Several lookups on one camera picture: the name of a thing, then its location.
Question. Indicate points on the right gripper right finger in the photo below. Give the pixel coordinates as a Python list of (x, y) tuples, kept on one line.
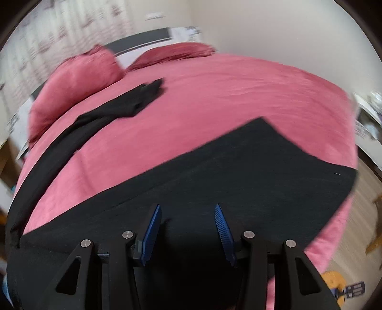
[(256, 261)]

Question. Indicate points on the pink velvet bed cover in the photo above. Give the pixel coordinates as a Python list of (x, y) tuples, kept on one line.
[(272, 144)]

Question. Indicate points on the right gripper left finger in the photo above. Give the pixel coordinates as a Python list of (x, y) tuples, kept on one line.
[(98, 276)]

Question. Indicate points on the dark red pillow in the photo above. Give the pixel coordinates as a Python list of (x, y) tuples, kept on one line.
[(171, 53)]

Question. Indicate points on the wall power strip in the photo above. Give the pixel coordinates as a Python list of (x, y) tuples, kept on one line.
[(155, 15)]

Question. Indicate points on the patterned white curtain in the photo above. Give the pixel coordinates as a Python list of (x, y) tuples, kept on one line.
[(54, 31)]

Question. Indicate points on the white and grey headboard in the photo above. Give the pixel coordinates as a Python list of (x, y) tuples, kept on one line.
[(126, 50)]

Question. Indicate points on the folded red duvet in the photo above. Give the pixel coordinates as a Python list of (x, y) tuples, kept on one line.
[(74, 80)]

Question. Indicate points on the black wool garment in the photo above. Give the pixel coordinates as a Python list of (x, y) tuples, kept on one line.
[(183, 194)]

